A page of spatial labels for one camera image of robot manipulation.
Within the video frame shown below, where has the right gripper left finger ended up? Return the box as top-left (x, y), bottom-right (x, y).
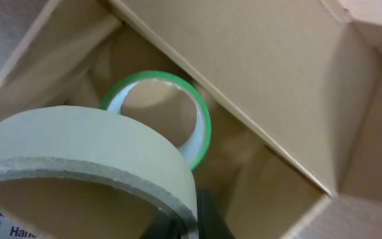
top-left (139, 210), bottom-right (181, 239)

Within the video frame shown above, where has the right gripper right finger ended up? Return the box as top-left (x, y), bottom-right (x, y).
top-left (197, 189), bottom-right (235, 239)

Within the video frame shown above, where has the green tape roll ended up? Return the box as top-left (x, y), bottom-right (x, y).
top-left (99, 70), bottom-right (212, 169)

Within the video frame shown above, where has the cream masking tape roll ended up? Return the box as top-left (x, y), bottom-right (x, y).
top-left (0, 106), bottom-right (198, 238)

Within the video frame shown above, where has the brown cardboard box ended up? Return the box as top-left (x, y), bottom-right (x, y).
top-left (0, 0), bottom-right (382, 238)

